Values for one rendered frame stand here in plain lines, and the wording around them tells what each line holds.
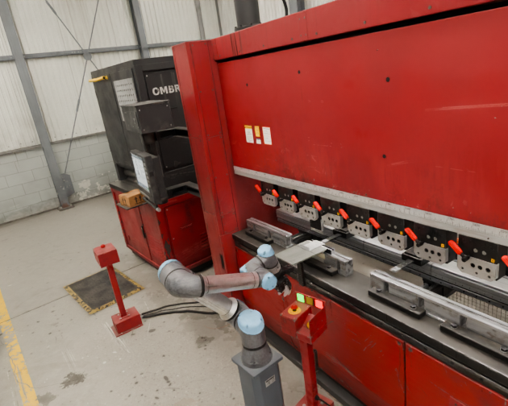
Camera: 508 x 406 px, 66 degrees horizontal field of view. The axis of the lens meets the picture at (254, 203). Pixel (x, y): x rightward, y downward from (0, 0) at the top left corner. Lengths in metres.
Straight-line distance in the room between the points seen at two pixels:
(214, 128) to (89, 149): 6.02
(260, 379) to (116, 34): 7.95
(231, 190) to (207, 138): 0.44
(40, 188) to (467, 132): 7.83
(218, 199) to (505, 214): 1.94
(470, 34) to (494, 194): 0.56
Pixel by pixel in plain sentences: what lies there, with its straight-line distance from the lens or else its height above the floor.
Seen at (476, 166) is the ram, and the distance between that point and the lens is 1.63.
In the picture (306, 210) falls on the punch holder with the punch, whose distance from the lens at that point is 2.37.
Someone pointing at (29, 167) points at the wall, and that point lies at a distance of 8.50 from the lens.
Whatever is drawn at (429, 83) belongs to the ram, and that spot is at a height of 1.92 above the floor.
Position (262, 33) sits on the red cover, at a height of 2.25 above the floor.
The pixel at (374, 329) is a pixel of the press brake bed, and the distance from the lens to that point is 2.16.
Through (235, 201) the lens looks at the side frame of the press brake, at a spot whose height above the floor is 1.12.
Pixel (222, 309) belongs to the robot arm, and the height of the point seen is 1.03.
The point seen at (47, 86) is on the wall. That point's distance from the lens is 8.52.
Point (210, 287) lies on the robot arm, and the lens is 1.66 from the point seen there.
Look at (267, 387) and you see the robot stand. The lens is 2.01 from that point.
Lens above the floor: 2.06
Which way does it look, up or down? 19 degrees down
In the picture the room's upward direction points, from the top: 8 degrees counter-clockwise
